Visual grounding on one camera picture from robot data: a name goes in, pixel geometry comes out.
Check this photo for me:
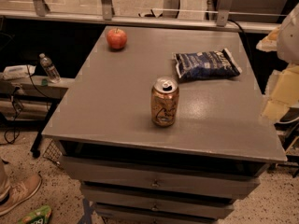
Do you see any grey drawer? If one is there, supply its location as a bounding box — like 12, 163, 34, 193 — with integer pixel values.
60, 156, 260, 199
79, 183, 235, 220
93, 203, 219, 224

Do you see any green snack bag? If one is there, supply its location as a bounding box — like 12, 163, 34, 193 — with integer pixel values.
17, 205, 52, 224

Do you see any middle grey drawer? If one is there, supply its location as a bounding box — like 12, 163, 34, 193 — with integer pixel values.
79, 183, 235, 220

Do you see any grey drawer cabinet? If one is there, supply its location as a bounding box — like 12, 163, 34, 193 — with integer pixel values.
43, 27, 286, 224

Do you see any tan sneaker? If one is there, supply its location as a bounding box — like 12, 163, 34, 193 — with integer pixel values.
0, 174, 42, 216

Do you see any top grey drawer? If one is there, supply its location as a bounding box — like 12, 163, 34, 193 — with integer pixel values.
60, 156, 260, 199

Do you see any clear plastic water bottle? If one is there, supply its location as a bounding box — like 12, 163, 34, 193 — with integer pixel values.
39, 53, 61, 83

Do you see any grey side bench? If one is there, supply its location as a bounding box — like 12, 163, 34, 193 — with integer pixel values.
0, 76, 75, 158

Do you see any bottom grey drawer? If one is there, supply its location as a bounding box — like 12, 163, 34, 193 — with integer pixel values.
93, 203, 219, 224

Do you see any red apple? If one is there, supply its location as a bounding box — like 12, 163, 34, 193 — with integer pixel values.
107, 28, 127, 49

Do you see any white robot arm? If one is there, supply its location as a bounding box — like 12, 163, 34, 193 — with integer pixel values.
256, 5, 299, 121

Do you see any black cable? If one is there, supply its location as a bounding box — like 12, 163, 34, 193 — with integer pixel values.
3, 64, 50, 146

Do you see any metal window railing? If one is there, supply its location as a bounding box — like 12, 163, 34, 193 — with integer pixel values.
0, 0, 280, 34

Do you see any wire mesh basket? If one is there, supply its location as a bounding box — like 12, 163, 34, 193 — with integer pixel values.
43, 141, 62, 166

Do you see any blue chip bag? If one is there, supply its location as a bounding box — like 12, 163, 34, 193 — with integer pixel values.
173, 49, 242, 81

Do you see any orange soda can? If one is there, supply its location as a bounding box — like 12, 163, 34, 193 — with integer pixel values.
150, 77, 179, 127

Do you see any white wipes pack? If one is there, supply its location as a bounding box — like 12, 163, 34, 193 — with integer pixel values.
3, 64, 36, 80

